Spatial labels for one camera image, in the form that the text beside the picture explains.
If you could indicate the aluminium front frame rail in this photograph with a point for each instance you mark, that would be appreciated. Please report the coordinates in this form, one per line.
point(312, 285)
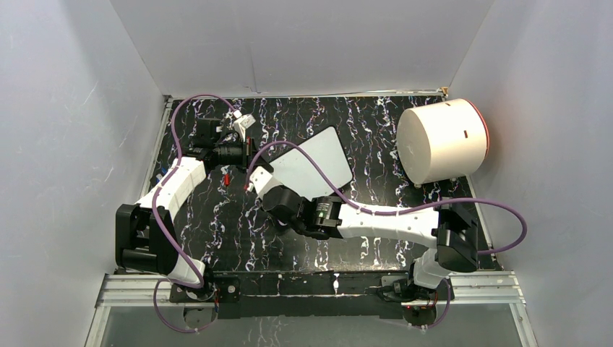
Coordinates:
point(485, 308)

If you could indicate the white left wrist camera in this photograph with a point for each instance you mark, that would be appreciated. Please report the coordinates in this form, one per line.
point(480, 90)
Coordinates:
point(241, 123)

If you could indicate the white cylindrical drum red rim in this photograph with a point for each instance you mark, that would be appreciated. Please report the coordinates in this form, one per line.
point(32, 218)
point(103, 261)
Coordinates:
point(440, 141)

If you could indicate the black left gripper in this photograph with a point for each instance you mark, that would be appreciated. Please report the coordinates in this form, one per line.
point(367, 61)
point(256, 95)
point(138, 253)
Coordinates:
point(243, 165)

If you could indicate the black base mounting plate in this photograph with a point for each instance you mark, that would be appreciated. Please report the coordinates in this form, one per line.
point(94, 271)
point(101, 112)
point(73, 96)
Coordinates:
point(306, 294)

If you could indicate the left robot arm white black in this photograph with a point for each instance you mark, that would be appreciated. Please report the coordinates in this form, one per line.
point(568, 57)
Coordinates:
point(145, 235)

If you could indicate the small white whiteboard black frame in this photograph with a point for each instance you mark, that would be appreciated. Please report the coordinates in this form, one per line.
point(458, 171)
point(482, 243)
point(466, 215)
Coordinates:
point(302, 173)

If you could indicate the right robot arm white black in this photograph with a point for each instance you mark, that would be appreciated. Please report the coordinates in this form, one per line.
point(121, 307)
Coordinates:
point(448, 231)

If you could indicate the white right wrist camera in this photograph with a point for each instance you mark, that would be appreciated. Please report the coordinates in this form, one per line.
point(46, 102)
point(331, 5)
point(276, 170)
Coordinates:
point(261, 181)

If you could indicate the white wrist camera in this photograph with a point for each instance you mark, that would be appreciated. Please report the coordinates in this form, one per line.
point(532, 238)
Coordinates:
point(261, 181)
point(241, 123)

